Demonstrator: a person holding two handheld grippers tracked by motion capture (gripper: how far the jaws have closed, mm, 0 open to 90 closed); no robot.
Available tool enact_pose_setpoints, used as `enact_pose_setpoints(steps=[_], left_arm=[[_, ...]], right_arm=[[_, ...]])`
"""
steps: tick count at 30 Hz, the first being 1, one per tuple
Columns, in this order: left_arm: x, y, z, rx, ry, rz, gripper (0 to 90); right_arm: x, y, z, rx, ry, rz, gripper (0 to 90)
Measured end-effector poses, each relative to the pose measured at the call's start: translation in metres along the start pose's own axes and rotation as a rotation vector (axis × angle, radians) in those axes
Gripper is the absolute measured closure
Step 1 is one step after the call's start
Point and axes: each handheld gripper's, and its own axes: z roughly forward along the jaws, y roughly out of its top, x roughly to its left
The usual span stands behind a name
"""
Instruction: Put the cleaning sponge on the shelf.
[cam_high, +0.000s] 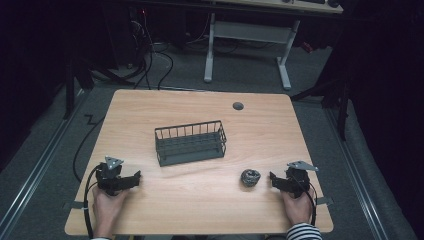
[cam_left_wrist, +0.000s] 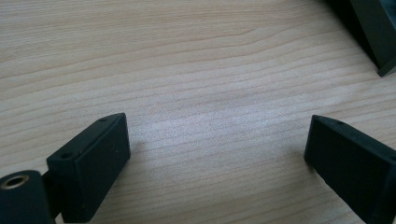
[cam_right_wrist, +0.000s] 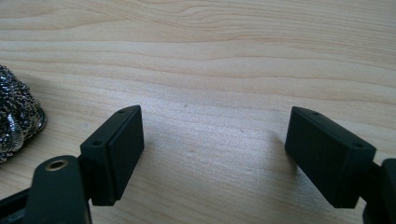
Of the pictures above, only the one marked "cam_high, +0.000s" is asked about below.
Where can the red object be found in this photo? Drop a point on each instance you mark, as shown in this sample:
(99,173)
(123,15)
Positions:
(307,47)

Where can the black computer mouse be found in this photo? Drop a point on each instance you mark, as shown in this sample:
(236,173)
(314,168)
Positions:
(333,3)

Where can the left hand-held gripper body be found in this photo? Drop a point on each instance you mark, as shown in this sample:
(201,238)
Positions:
(108,173)

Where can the white-framed desk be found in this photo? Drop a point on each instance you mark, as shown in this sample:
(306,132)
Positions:
(250,31)

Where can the grey table grommet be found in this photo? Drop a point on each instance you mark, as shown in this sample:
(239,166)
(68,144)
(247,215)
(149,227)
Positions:
(238,106)

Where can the metal floor rail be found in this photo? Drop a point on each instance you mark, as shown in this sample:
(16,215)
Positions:
(33,170)
(358,173)

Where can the steel wool scrubber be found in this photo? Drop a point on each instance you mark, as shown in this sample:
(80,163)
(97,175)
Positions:
(250,177)

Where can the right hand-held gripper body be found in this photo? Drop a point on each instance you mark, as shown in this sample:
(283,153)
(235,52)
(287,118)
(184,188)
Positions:
(297,178)

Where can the black metal stand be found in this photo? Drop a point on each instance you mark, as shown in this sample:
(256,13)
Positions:
(70,86)
(336,96)

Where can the person's left hand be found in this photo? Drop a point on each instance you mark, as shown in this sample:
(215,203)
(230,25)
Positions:
(106,208)

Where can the person's right hand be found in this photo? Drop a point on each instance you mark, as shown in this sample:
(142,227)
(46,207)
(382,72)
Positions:
(296,208)

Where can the black keyboard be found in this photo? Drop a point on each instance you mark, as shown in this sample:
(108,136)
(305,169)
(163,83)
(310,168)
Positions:
(311,1)

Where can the grey tape strip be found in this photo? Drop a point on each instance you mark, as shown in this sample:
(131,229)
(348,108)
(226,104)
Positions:
(325,200)
(75,205)

